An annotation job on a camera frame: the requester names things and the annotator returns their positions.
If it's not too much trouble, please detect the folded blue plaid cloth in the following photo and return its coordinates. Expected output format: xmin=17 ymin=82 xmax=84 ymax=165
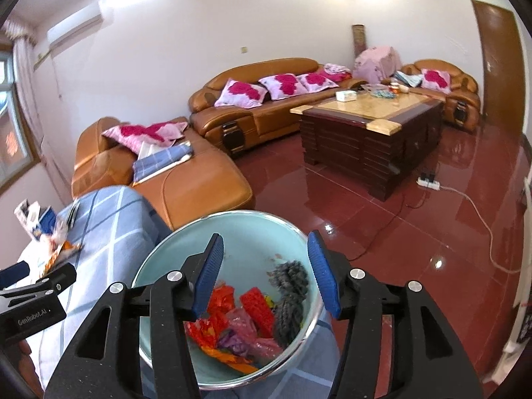
xmin=132 ymin=141 xmax=194 ymax=186

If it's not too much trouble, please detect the rolled bamboo mat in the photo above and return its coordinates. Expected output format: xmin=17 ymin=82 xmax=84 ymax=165
xmin=352 ymin=24 xmax=367 ymax=57

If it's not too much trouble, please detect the light blue enamel basin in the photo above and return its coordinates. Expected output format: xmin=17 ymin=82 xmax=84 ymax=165
xmin=132 ymin=210 xmax=326 ymax=391

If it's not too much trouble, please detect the clear plastic wrapper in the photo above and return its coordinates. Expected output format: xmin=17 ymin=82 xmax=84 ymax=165
xmin=66 ymin=201 xmax=82 ymax=230

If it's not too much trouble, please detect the blue white milk carton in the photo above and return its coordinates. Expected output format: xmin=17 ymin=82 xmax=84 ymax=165
xmin=14 ymin=199 xmax=57 ymax=242

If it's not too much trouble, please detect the yellow red snack wrapper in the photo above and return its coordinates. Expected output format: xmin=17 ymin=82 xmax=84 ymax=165
xmin=240 ymin=287 xmax=277 ymax=334

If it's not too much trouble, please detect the brown wooden door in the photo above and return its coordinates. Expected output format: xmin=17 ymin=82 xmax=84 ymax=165
xmin=471 ymin=0 xmax=528 ymax=138

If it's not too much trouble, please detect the dark grey knitted rope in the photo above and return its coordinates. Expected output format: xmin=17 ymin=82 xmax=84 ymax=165
xmin=268 ymin=260 xmax=311 ymax=350

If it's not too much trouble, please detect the orange leather armchair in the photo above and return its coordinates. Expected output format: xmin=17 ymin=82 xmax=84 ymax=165
xmin=380 ymin=59 xmax=481 ymax=134

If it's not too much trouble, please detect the pink cloth cover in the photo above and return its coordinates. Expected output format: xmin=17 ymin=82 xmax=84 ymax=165
xmin=353 ymin=46 xmax=403 ymax=84

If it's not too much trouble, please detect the blue white crumpled cloth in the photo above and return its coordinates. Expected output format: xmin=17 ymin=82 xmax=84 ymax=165
xmin=393 ymin=70 xmax=422 ymax=88

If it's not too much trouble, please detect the white power strip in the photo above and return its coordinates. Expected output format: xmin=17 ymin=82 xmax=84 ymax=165
xmin=417 ymin=170 xmax=440 ymax=190

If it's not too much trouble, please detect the pink floral blanket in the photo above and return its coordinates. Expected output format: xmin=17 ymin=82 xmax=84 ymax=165
xmin=323 ymin=63 xmax=353 ymax=84

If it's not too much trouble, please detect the white wall air conditioner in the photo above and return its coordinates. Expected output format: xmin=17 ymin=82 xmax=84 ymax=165
xmin=47 ymin=6 xmax=104 ymax=46

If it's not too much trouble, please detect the pink curtain valance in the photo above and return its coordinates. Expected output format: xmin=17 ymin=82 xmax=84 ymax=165
xmin=0 ymin=19 xmax=35 ymax=45

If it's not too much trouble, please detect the pink curtain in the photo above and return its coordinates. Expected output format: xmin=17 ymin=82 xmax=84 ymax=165
xmin=12 ymin=35 xmax=71 ymax=205

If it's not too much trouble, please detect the orange leather three-seat sofa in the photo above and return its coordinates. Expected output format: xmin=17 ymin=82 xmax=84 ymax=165
xmin=189 ymin=58 xmax=368 ymax=159

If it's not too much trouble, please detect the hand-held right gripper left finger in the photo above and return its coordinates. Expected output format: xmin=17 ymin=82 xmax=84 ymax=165
xmin=44 ymin=233 xmax=227 ymax=399

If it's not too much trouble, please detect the white power cable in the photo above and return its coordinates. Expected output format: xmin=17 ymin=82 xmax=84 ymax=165
xmin=436 ymin=185 xmax=525 ymax=275

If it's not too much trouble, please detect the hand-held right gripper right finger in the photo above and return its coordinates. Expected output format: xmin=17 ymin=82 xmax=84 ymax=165
xmin=307 ymin=229 xmax=485 ymax=399

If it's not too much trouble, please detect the orange leather chaise sofa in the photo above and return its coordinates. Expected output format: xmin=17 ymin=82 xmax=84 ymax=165
xmin=71 ymin=116 xmax=255 ymax=230

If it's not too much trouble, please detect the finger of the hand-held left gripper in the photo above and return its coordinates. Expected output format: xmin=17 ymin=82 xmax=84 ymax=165
xmin=0 ymin=263 xmax=78 ymax=301
xmin=0 ymin=261 xmax=31 ymax=289

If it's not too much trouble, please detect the pink plastic bag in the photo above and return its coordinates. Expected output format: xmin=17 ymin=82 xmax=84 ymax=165
xmin=226 ymin=308 xmax=284 ymax=359

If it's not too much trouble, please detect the pink floral pillow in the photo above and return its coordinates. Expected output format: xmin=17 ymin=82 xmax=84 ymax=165
xmin=258 ymin=73 xmax=307 ymax=100
xmin=214 ymin=79 xmax=269 ymax=109
xmin=421 ymin=68 xmax=452 ymax=94
xmin=297 ymin=72 xmax=339 ymax=92
xmin=102 ymin=121 xmax=189 ymax=154

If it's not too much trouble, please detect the dark wooden coffee table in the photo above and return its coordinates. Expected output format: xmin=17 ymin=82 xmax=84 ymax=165
xmin=290 ymin=89 xmax=445 ymax=201

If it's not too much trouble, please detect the purple foil wrapper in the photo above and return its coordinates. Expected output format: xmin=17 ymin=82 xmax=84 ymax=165
xmin=218 ymin=328 xmax=247 ymax=352

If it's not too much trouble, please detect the orange white wrapper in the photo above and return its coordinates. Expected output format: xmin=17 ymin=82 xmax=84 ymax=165
xmin=42 ymin=233 xmax=84 ymax=276

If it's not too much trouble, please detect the sliding glass window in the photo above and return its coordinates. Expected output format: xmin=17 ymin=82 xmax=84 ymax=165
xmin=0 ymin=50 xmax=40 ymax=194

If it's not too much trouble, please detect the white folded cloth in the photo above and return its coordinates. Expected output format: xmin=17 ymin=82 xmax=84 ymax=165
xmin=137 ymin=140 xmax=161 ymax=159

